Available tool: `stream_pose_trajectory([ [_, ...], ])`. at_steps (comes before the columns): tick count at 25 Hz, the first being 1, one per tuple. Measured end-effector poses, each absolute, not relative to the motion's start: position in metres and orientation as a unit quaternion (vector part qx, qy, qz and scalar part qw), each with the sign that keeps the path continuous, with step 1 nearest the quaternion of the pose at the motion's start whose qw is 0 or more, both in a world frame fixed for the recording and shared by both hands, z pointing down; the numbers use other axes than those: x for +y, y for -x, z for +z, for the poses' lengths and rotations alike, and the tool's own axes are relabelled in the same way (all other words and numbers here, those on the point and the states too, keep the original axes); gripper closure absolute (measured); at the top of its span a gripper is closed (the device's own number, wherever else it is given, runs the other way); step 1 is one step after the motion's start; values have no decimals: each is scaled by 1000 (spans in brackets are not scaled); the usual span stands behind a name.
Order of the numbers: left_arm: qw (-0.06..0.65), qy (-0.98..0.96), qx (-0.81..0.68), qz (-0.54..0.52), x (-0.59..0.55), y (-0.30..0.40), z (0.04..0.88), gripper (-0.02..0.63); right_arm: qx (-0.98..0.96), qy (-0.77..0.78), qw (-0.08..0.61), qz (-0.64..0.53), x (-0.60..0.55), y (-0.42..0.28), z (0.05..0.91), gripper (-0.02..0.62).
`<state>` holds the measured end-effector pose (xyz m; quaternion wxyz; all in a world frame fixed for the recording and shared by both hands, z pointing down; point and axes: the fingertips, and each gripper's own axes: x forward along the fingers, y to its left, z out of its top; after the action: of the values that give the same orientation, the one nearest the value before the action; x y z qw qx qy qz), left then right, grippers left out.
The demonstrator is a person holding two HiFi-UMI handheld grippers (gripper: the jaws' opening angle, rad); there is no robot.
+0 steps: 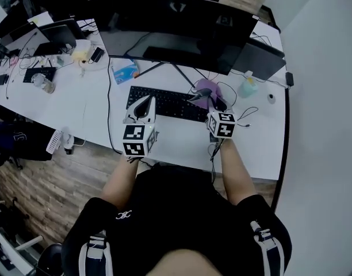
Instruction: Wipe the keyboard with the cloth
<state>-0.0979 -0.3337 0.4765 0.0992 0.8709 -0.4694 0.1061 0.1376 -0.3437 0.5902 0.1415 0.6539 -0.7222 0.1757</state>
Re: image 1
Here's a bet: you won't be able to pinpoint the yellow tissue box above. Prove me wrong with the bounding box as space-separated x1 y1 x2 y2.
71 39 95 63

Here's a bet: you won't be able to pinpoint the long black cable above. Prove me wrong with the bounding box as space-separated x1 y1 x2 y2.
106 55 124 155

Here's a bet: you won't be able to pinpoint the dark grey laptop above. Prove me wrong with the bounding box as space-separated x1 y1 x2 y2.
238 37 287 82

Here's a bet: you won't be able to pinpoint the person's black clothing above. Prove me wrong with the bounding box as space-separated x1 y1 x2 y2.
60 163 293 276

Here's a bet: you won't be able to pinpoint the black bag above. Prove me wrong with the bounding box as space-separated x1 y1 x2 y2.
0 116 57 167

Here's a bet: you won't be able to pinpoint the person's right forearm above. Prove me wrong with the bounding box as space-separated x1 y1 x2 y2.
218 138 259 207

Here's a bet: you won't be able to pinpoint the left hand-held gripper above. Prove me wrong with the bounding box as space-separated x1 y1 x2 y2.
121 95 160 158

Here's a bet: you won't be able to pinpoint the small black box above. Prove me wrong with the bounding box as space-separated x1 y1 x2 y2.
90 47 105 64

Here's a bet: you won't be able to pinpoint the small black keyboard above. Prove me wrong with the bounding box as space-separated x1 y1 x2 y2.
22 66 58 84

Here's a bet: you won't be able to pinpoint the purple cloth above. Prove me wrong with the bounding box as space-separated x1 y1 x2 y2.
189 78 226 109

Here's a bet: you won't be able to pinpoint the blue wipes packet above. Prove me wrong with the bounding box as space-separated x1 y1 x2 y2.
110 58 140 86

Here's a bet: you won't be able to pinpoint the person's left forearm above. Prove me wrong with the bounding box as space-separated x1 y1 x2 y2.
100 155 140 213

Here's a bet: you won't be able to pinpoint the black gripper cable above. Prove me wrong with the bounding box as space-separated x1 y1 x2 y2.
207 141 224 185

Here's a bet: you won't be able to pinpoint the clear glass jar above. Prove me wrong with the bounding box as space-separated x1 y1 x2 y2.
30 73 56 94

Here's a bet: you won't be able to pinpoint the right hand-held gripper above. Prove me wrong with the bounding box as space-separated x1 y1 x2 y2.
187 87 238 140

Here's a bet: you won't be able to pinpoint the black monitor stand legs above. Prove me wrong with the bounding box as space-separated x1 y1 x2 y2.
137 62 197 89

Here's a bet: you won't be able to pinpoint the green pump bottle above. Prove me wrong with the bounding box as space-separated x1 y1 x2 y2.
236 70 260 99

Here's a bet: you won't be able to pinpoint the large black monitor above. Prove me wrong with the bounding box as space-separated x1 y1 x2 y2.
87 0 261 76

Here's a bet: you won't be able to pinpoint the person's bare knee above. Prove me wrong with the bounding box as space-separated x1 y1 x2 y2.
145 248 223 276

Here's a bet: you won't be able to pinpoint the small white fan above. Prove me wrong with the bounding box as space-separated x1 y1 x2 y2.
45 127 75 155

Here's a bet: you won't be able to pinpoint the thin black looped cable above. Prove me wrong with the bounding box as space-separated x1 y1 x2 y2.
235 106 259 128

